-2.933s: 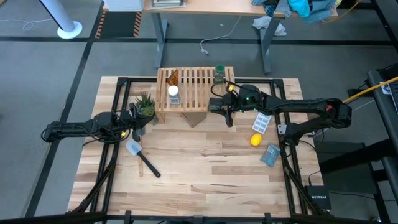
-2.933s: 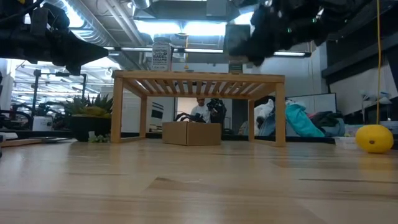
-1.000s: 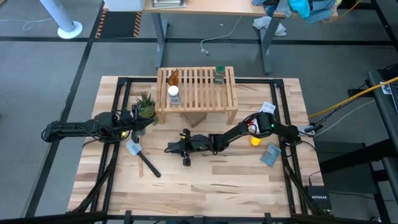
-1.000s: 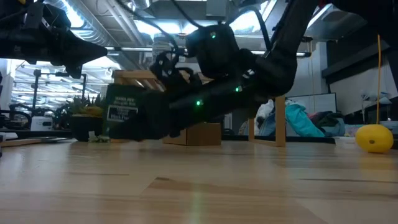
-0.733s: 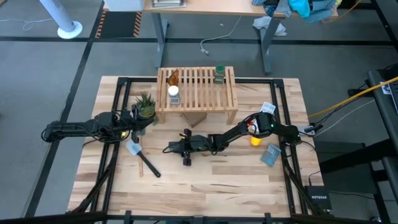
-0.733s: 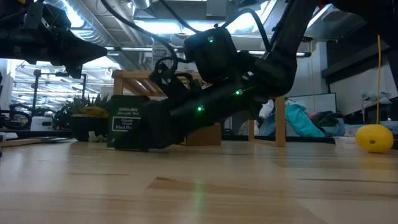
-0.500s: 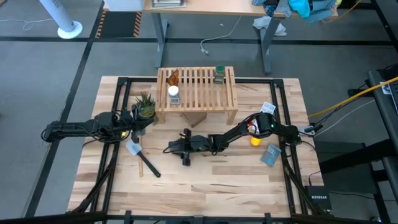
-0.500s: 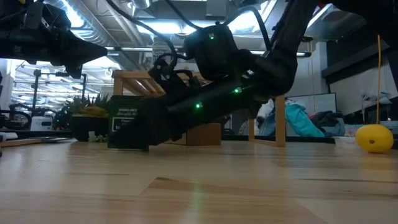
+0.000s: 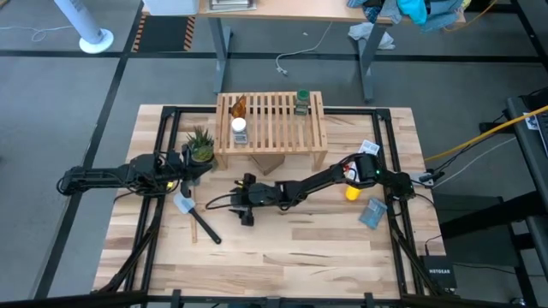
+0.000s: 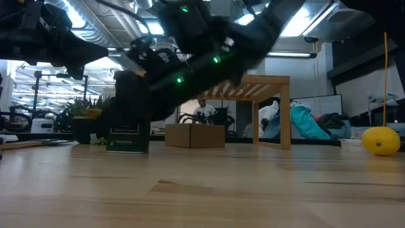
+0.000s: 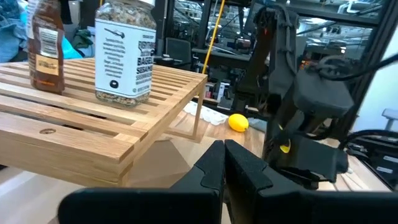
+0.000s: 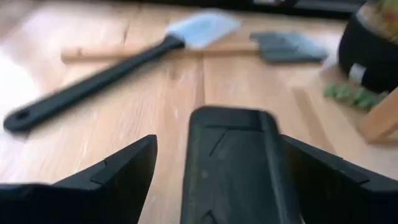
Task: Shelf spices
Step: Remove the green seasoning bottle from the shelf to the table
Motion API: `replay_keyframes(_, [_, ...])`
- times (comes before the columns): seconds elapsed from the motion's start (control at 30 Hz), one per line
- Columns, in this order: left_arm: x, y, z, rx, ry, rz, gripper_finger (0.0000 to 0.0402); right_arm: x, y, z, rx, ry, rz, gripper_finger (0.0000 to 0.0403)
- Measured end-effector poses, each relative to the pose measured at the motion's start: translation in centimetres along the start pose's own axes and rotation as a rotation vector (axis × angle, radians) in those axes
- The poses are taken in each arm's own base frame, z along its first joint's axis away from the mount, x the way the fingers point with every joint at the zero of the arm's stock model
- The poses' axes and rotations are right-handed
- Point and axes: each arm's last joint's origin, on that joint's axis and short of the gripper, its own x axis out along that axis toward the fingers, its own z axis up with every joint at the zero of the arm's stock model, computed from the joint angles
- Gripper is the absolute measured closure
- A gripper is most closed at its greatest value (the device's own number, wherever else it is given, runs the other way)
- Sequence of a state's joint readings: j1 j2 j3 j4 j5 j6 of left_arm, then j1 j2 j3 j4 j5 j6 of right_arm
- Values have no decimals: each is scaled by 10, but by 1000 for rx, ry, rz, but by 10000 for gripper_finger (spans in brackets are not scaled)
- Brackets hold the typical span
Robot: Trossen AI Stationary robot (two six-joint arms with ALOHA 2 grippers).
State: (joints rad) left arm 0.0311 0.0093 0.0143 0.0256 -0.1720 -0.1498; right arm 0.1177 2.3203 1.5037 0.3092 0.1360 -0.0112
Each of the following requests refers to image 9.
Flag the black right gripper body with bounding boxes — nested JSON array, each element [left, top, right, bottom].
[[239, 173, 278, 227]]

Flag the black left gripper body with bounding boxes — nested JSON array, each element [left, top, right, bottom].
[[169, 144, 194, 198]]

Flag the white-lid bagel seasoning jar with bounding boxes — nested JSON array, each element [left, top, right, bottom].
[[230, 116, 249, 145]]

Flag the orange taco mix packet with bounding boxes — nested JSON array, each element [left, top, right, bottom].
[[229, 94, 248, 119]]

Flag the green-lid oregano jar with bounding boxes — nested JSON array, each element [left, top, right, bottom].
[[294, 88, 311, 116]]

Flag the wooden slatted shelf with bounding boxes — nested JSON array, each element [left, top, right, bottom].
[[213, 91, 330, 171]]

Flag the potted succulent plant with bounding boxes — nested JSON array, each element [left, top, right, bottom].
[[185, 125, 217, 166]]

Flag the small cardboard box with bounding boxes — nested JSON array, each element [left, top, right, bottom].
[[249, 153, 287, 176]]

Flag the red white packet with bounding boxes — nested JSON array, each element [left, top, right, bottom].
[[344, 160, 360, 183]]

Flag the blue plastic bag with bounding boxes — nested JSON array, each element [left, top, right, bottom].
[[358, 197, 389, 230]]

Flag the black yellow striped mat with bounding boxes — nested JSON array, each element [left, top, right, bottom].
[[131, 15, 197, 53]]

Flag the grey power adapter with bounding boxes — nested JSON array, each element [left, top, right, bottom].
[[409, 169, 446, 188]]

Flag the grey book stack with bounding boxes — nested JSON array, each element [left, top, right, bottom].
[[208, 0, 258, 13]]

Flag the wooden desk grey legs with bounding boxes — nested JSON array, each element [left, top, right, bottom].
[[140, 0, 468, 104]]

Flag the white cloth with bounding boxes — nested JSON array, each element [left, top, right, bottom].
[[347, 21, 396, 51]]

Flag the pile of blue clothes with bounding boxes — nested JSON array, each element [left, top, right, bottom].
[[346, 0, 472, 33]]

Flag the black side desk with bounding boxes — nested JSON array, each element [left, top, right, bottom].
[[507, 87, 548, 292]]

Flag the white paper sheet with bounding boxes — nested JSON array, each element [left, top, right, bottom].
[[522, 111, 541, 132]]

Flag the white spatula black handle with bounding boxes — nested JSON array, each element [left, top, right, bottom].
[[172, 192, 223, 246]]

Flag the black metal rig frame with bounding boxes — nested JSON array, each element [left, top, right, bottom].
[[92, 105, 462, 308]]

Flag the white floor cable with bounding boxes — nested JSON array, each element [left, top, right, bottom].
[[275, 21, 334, 77]]

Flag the black Netgear switch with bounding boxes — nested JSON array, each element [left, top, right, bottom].
[[419, 255, 458, 290]]

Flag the grey floor cable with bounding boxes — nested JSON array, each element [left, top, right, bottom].
[[0, 24, 76, 43]]

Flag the thin white cable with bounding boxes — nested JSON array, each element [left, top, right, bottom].
[[432, 136, 517, 189]]

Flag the yellow cable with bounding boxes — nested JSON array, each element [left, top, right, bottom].
[[423, 104, 548, 163]]

